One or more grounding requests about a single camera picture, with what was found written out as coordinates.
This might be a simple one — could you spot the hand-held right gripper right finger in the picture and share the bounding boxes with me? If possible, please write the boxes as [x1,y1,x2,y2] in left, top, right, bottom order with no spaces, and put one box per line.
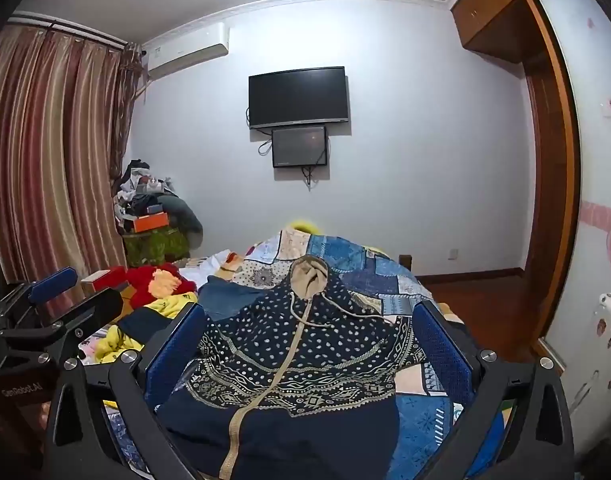
[411,300,576,480]

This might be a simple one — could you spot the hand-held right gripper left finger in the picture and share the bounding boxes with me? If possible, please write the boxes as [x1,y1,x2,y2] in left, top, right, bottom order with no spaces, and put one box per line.
[44,302,209,480]

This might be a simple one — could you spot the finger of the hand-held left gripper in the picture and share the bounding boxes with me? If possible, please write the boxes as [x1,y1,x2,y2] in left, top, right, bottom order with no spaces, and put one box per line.
[0,267,79,326]
[0,287,124,362]

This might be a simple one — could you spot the navy patterned hoodie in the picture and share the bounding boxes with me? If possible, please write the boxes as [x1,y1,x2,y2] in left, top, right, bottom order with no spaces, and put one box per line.
[116,255,439,480]

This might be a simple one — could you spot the pile of mixed clothes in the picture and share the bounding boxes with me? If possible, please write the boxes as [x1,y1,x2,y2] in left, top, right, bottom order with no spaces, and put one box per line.
[113,159,180,222]

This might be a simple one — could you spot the red box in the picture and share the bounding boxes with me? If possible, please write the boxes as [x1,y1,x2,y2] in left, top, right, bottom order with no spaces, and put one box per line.
[80,267,130,297]

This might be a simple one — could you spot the yellow fleece blanket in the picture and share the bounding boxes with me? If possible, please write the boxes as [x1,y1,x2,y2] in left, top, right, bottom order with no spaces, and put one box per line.
[93,292,199,367]

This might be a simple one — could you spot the red plush toy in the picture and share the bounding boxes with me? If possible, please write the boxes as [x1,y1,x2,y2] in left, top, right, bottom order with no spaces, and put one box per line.
[126,262,199,312]

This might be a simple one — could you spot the blue denim jeans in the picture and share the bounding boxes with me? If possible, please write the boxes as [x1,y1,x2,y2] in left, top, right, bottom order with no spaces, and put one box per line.
[198,276,286,322]

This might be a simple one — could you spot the green patterned cloth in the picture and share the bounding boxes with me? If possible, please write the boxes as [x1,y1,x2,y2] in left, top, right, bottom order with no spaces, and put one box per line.
[123,227,192,267]

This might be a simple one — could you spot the white cloth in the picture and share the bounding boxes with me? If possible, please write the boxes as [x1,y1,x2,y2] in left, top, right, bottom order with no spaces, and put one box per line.
[180,249,246,287]

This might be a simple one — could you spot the orange box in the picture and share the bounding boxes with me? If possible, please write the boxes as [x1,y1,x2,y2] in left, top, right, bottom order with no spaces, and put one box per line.
[130,212,170,234]

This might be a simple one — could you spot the tan printed blanket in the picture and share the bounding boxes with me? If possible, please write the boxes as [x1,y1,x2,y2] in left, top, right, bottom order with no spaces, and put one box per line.
[220,252,247,275]

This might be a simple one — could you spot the patchwork printed quilt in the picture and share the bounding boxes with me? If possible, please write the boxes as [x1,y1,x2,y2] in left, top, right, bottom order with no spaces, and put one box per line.
[103,227,516,480]

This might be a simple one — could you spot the striped brown curtain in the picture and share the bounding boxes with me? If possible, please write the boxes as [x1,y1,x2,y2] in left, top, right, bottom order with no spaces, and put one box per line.
[0,22,137,322]

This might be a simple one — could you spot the grey plush cushion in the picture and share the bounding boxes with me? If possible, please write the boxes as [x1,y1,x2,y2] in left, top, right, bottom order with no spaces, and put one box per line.
[160,194,204,252]

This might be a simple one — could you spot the wooden wardrobe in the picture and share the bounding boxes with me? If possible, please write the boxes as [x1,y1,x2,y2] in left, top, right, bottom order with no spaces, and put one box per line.
[449,0,582,357]

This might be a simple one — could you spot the white sliding door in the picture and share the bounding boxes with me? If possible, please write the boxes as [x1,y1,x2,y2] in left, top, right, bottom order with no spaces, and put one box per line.
[534,0,611,457]

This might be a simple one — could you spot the small black monitor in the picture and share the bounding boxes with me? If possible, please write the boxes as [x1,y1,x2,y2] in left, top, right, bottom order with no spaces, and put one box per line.
[272,125,329,169]

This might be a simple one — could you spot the white air conditioner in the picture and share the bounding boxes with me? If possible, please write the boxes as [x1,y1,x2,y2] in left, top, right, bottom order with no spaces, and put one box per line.
[140,22,231,81]

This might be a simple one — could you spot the large black television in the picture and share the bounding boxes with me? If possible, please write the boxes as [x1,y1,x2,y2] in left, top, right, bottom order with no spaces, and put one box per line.
[248,66,349,130]

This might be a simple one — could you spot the curtain rail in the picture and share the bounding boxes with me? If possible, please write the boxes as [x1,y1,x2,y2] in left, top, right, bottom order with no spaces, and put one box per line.
[8,10,136,48]

